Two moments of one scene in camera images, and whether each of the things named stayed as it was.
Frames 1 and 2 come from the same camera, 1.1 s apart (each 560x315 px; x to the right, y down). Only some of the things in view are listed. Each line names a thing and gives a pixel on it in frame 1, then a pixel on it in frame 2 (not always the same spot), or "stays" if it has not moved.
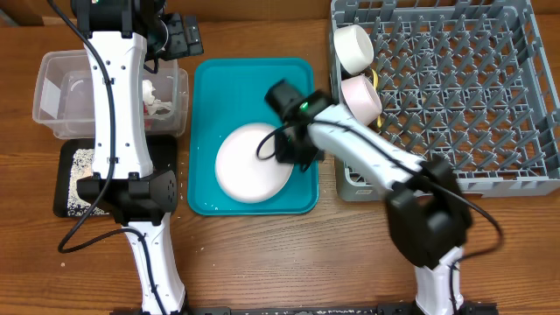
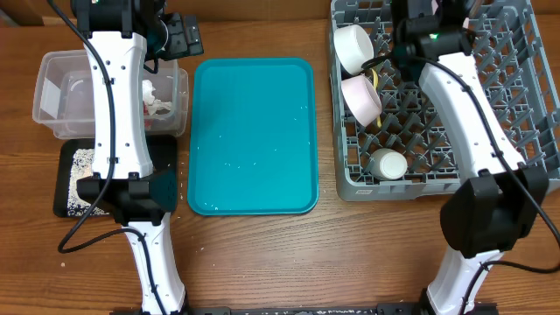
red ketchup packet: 148,121 stays
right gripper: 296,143 to 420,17
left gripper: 180,46 stays
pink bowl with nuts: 361,99 stays
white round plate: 248,169 to 434,7
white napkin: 154,107 stays
